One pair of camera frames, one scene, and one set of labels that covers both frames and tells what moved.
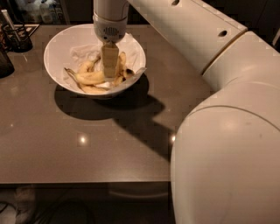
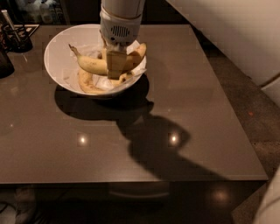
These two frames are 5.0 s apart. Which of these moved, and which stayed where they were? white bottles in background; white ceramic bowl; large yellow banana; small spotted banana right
Moved: large yellow banana
Stayed: white bottles in background; small spotted banana right; white ceramic bowl
